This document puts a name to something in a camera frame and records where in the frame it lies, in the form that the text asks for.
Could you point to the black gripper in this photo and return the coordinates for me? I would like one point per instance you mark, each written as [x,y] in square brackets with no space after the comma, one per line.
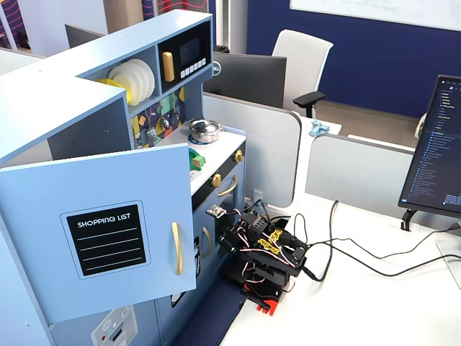
[227,241]

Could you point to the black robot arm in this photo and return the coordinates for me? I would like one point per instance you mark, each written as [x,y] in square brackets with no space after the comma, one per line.
[277,252]

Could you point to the red robot base clamp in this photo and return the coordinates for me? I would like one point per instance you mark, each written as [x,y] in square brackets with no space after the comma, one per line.
[268,302]

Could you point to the green recipient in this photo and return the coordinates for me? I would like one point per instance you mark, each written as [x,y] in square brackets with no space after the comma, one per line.
[196,160]

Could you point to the blue shopping list cabinet door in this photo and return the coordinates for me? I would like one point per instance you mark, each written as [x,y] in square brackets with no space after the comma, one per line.
[108,173]

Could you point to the gold stove knob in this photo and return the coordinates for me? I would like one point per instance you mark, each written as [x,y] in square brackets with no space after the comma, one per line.
[238,156]
[216,180]

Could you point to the dark blue textured mat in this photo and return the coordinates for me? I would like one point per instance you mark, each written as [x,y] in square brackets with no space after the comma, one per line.
[209,320]

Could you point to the grey desk divider panel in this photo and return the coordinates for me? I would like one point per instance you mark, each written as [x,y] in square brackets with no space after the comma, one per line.
[356,176]
[266,144]

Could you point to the silver toy pot with lid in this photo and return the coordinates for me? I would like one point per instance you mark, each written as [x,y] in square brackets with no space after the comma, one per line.
[204,131]

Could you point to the toy spatula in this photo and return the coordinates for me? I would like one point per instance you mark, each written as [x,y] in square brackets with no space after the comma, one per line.
[151,135]

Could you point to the toy ladle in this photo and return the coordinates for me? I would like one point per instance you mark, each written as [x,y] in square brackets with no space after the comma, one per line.
[165,122]

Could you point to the crumpled blue cloth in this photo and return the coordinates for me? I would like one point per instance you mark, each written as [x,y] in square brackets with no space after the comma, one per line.
[317,128]

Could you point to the black dell monitor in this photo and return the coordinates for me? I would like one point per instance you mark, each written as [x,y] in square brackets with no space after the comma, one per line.
[248,79]

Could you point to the white toy plate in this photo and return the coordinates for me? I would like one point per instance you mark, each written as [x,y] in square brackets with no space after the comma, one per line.
[127,81]
[147,77]

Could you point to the yellow toy plate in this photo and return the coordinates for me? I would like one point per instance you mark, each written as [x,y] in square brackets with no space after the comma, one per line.
[111,83]

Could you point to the white office chair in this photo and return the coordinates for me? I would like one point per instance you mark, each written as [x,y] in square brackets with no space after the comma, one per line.
[306,61]

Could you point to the monitor showing code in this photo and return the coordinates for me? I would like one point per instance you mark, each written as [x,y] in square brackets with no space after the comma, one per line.
[437,151]

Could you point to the blue toy kitchen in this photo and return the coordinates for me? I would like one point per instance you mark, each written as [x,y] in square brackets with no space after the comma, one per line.
[90,47]

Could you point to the dark monitor back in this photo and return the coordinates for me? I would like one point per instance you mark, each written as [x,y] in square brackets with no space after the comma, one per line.
[81,36]

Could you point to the whiteboard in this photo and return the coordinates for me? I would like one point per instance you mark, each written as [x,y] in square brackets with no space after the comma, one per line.
[378,11]

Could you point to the small wrist camera board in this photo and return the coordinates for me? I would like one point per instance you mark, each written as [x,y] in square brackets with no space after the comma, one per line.
[215,210]

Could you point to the black monitor mount clamp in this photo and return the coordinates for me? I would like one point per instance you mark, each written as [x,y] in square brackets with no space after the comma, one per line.
[408,218]

